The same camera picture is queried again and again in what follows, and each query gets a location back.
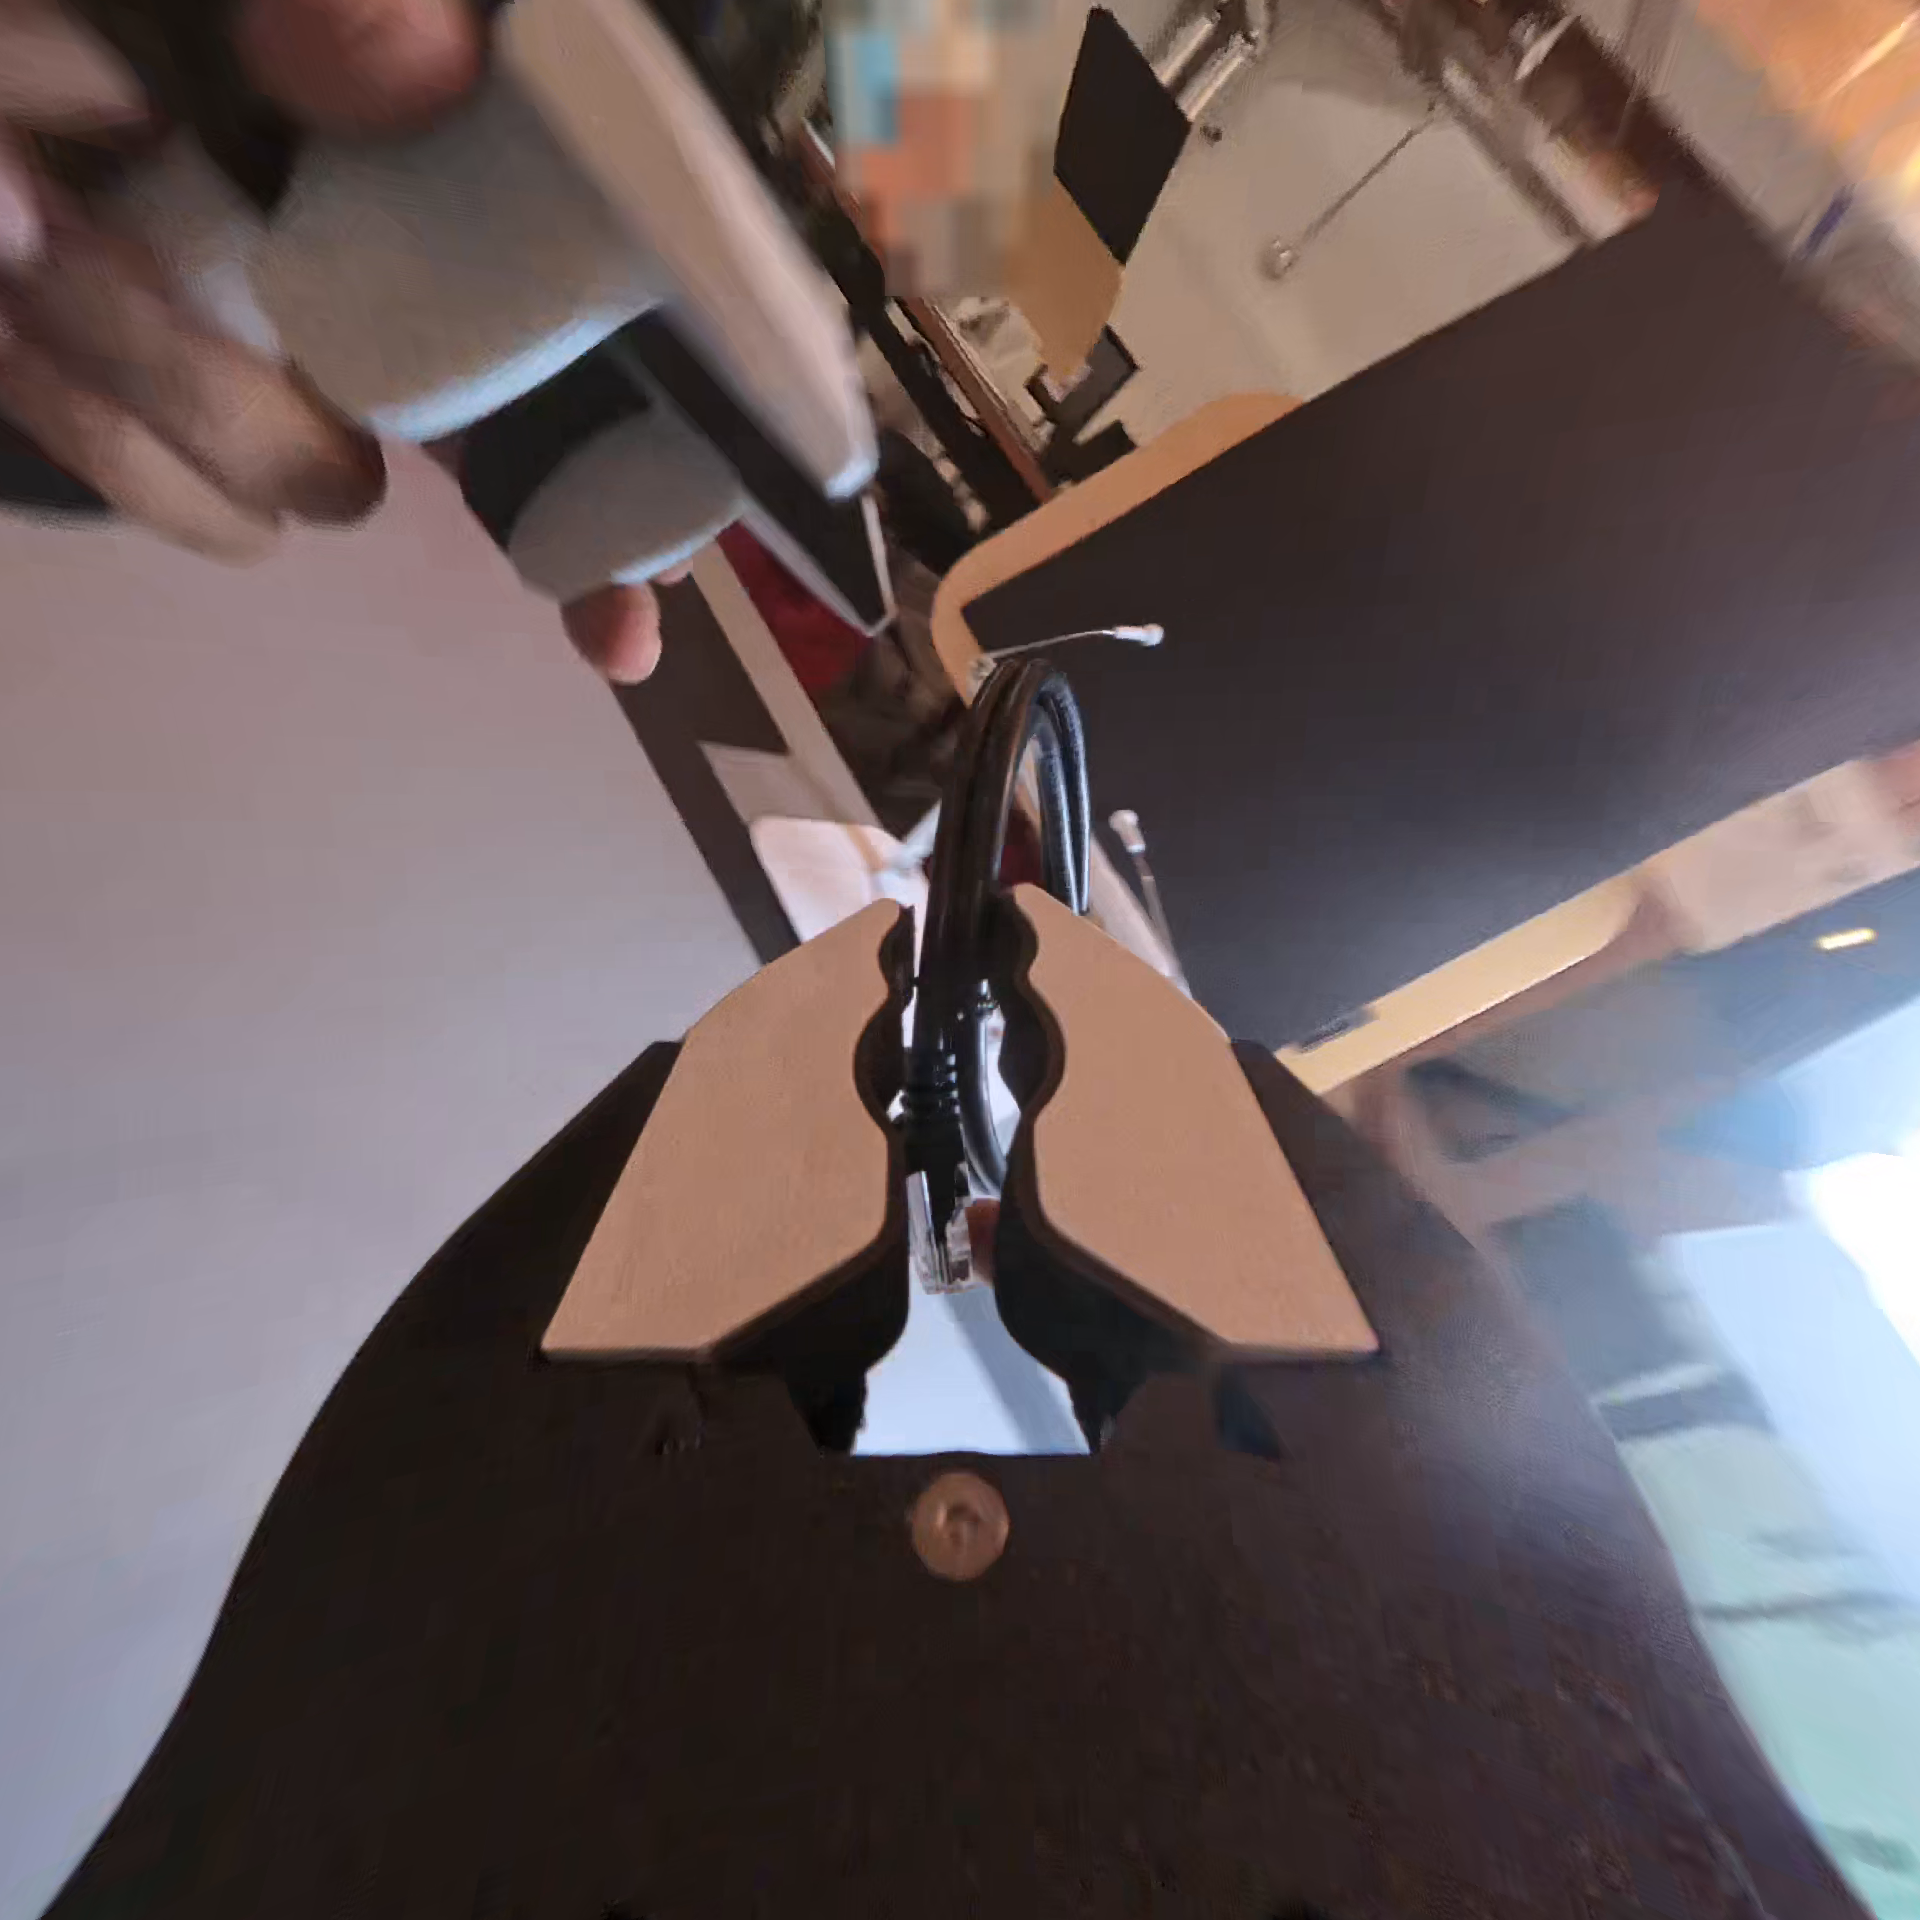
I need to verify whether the tan cardboard sheet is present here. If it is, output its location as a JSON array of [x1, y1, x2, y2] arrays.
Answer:
[[1005, 194, 1126, 376]]

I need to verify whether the thin white-tipped wire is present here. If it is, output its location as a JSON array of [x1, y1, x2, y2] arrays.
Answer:
[[966, 618, 1167, 677]]

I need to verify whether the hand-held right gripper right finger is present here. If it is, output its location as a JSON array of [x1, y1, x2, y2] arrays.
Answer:
[[991, 882, 1382, 1453]]

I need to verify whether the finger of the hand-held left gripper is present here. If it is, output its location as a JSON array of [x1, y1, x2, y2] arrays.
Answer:
[[491, 0, 883, 504], [637, 307, 902, 637]]

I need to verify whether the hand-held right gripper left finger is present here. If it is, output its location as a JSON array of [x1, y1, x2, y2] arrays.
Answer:
[[540, 896, 916, 1453]]

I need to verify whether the black square sheet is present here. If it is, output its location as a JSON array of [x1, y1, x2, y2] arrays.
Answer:
[[1054, 6, 1193, 266]]

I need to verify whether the black ethernet cable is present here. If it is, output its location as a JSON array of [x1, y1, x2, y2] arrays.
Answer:
[[900, 655, 1093, 1298]]

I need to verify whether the person's left hand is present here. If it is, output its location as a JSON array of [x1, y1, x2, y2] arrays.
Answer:
[[0, 0, 665, 688]]

